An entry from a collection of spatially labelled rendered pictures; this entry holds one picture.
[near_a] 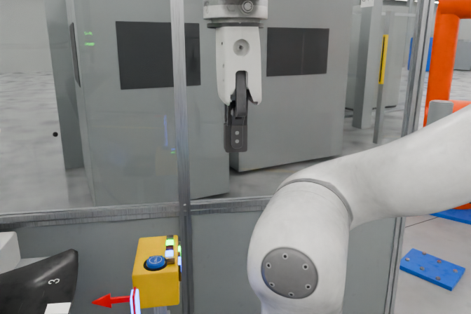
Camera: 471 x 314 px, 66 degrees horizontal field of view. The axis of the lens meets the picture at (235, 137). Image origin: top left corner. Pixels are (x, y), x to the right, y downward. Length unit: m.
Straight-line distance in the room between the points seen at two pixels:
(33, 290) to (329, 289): 0.44
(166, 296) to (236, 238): 0.57
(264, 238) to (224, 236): 0.96
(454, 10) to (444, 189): 3.57
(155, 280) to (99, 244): 0.57
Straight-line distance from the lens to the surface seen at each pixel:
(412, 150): 0.46
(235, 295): 1.55
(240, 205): 1.34
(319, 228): 0.43
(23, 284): 0.69
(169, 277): 0.87
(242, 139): 0.50
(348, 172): 0.52
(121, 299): 0.63
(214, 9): 0.47
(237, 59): 0.45
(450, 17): 4.02
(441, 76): 4.08
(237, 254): 1.44
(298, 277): 0.43
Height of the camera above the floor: 1.56
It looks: 15 degrees down
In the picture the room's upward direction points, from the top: straight up
